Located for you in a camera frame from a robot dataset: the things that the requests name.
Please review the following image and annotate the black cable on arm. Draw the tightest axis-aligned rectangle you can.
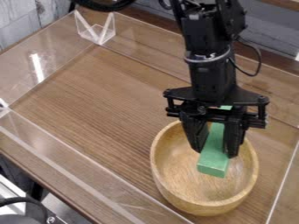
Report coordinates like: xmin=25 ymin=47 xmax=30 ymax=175
xmin=229 ymin=36 xmax=263 ymax=78

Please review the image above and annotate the brown wooden bowl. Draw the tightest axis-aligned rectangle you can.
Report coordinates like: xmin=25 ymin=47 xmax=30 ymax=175
xmin=150 ymin=121 xmax=259 ymax=216

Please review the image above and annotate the black metal table frame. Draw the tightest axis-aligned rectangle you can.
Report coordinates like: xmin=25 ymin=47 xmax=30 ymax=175
xmin=0 ymin=155 xmax=93 ymax=224

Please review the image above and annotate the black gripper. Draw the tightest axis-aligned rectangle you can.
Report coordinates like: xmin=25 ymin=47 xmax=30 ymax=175
xmin=163 ymin=48 xmax=270 ymax=158

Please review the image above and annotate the green rectangular block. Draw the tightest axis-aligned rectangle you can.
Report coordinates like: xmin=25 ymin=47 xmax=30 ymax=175
xmin=197 ymin=105 xmax=234 ymax=179

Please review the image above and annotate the clear acrylic corner bracket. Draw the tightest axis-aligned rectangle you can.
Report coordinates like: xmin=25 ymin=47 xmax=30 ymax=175
xmin=74 ymin=10 xmax=117 ymax=46

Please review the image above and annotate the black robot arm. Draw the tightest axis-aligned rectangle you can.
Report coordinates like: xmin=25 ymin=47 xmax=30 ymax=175
xmin=158 ymin=0 xmax=270 ymax=158

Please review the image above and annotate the clear acrylic tray wall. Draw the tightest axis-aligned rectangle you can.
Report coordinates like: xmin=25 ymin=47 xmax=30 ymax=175
xmin=0 ymin=14 xmax=299 ymax=224

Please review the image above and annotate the black cable lower left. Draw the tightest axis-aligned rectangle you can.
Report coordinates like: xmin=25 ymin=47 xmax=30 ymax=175
xmin=0 ymin=196 xmax=51 ymax=224

